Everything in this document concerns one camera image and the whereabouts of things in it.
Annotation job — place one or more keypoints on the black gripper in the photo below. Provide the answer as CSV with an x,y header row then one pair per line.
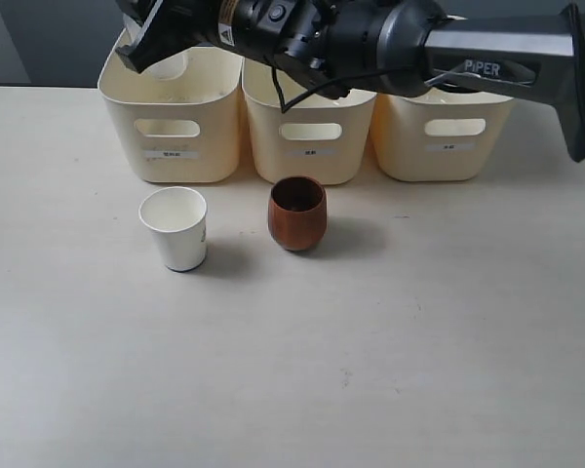
x,y
166,28

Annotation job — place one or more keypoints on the white paper cup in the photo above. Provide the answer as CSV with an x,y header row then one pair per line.
x,y
176,218

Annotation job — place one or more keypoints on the brown wooden cup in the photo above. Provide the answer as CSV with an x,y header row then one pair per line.
x,y
297,217

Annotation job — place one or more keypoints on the clear bottle white cap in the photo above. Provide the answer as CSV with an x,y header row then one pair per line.
x,y
169,68

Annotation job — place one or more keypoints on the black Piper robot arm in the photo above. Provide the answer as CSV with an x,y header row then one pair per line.
x,y
398,48

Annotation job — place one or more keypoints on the cream left plastic bin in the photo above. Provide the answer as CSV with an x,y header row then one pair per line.
x,y
186,130

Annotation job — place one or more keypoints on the cream plastic bin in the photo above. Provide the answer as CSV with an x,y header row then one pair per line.
x,y
186,130
438,137
320,138

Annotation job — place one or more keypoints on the cream middle plastic bin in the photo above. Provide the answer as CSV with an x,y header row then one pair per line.
x,y
320,138

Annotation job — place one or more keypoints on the cream right plastic bin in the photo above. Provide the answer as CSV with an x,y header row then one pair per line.
x,y
438,137

